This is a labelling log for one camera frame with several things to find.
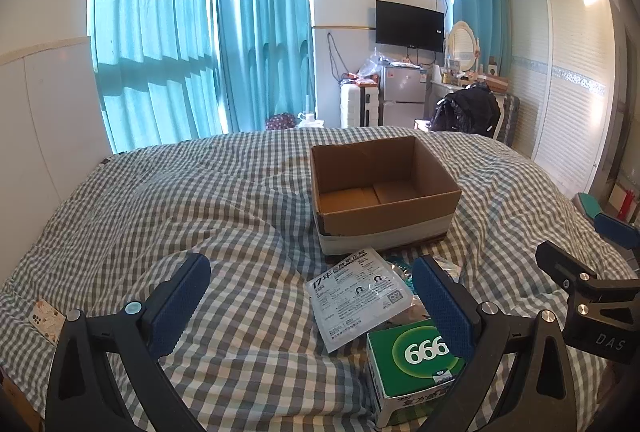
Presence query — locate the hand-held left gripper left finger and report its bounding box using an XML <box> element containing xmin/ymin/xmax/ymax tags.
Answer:
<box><xmin>45</xmin><ymin>252</ymin><xmax>213</xmax><ymax>432</ymax></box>

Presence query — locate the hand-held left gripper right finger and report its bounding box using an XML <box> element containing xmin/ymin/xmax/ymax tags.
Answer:
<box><xmin>411</xmin><ymin>254</ymin><xmax>583</xmax><ymax>432</ymax></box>

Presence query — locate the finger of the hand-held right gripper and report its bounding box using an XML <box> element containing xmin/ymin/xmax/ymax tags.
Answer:
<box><xmin>535</xmin><ymin>241</ymin><xmax>640</xmax><ymax>304</ymax></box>
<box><xmin>595</xmin><ymin>212</ymin><xmax>640</xmax><ymax>258</ymax></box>

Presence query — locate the teal blister pack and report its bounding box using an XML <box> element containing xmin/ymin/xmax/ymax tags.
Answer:
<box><xmin>384</xmin><ymin>256</ymin><xmax>461</xmax><ymax>298</ymax></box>

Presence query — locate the green medicine box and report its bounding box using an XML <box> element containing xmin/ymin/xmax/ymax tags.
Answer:
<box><xmin>366</xmin><ymin>318</ymin><xmax>468</xmax><ymax>428</ymax></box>

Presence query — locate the white medicine pouch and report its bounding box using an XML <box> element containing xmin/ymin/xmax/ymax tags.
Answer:
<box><xmin>305</xmin><ymin>247</ymin><xmax>413</xmax><ymax>353</ymax></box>

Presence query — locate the cardboard box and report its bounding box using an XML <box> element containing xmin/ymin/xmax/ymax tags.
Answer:
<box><xmin>310</xmin><ymin>135</ymin><xmax>462</xmax><ymax>255</ymax></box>

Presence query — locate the red container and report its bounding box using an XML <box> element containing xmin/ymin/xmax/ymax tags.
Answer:
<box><xmin>617</xmin><ymin>184</ymin><xmax>640</xmax><ymax>220</ymax></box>

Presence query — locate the green plastic object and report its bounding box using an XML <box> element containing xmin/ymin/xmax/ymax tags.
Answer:
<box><xmin>575</xmin><ymin>193</ymin><xmax>606</xmax><ymax>219</ymax></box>

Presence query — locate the grey checkered blanket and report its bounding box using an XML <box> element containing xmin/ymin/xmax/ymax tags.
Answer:
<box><xmin>0</xmin><ymin>127</ymin><xmax>640</xmax><ymax>432</ymax></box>

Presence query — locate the silver suitcase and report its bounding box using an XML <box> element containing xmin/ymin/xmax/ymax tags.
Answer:
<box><xmin>497</xmin><ymin>94</ymin><xmax>521</xmax><ymax>145</ymax></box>

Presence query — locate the white slatted wardrobe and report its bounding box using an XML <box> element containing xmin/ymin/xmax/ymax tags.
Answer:
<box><xmin>506</xmin><ymin>0</ymin><xmax>626</xmax><ymax>200</ymax></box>

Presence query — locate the black jacket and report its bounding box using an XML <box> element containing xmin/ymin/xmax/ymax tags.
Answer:
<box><xmin>430</xmin><ymin>84</ymin><xmax>501</xmax><ymax>138</ymax></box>

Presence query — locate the purple patterned bag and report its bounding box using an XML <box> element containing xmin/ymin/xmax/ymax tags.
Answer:
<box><xmin>265</xmin><ymin>113</ymin><xmax>296</xmax><ymax>131</ymax></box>

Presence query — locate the silver small fridge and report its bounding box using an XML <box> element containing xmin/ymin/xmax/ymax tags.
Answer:
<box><xmin>380</xmin><ymin>64</ymin><xmax>427</xmax><ymax>129</ymax></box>

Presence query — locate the white hard suitcase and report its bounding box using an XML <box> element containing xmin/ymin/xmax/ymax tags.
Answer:
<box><xmin>340</xmin><ymin>82</ymin><xmax>382</xmax><ymax>129</ymax></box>

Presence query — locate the oval white vanity mirror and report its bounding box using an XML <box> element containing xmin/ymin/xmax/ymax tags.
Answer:
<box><xmin>446</xmin><ymin>21</ymin><xmax>480</xmax><ymax>74</ymax></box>

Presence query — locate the clear plastic bag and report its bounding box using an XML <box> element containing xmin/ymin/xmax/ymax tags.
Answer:
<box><xmin>357</xmin><ymin>47</ymin><xmax>396</xmax><ymax>80</ymax></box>

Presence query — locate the wide teal window curtain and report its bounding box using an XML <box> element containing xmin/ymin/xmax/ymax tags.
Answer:
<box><xmin>90</xmin><ymin>0</ymin><xmax>221</xmax><ymax>153</ymax></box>

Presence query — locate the teal corner curtain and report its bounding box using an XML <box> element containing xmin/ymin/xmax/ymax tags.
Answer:
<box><xmin>212</xmin><ymin>0</ymin><xmax>317</xmax><ymax>135</ymax></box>

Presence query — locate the blue wall cable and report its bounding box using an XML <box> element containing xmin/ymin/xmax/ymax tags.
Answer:
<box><xmin>327</xmin><ymin>31</ymin><xmax>347</xmax><ymax>78</ymax></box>

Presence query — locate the black wall television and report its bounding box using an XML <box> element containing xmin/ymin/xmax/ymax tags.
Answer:
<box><xmin>375</xmin><ymin>0</ymin><xmax>446</xmax><ymax>53</ymax></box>

